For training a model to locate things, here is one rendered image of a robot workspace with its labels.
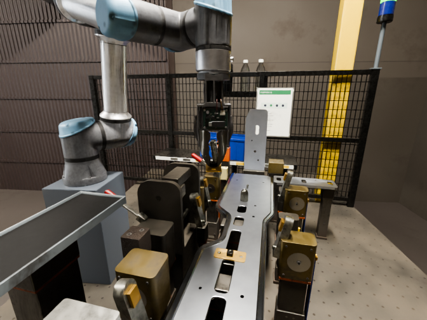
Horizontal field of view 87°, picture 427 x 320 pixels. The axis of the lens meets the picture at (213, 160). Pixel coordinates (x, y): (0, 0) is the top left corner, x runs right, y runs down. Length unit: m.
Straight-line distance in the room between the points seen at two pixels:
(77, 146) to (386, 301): 1.23
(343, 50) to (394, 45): 1.95
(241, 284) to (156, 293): 0.19
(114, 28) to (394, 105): 3.34
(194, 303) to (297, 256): 0.29
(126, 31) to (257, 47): 2.62
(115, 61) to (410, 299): 1.35
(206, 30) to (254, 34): 2.58
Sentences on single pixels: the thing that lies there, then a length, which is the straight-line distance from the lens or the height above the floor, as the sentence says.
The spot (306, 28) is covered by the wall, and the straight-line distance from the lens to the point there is 3.18.
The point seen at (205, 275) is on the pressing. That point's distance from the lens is 0.61.
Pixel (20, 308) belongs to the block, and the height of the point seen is 1.03.
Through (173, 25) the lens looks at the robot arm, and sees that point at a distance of 0.55.
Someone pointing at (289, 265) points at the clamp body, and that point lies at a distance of 0.70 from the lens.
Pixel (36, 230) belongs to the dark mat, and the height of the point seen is 1.16.
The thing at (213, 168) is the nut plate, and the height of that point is 1.24.
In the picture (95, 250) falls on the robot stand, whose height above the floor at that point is 0.86.
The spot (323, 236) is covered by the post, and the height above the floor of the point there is 0.72.
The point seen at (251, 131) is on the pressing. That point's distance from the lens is 1.26.
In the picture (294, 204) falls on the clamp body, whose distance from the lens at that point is 1.00.
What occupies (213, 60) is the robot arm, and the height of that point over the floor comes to 1.48.
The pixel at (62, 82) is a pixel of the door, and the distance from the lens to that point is 3.69.
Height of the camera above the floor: 1.42
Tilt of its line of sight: 16 degrees down
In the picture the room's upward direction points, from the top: straight up
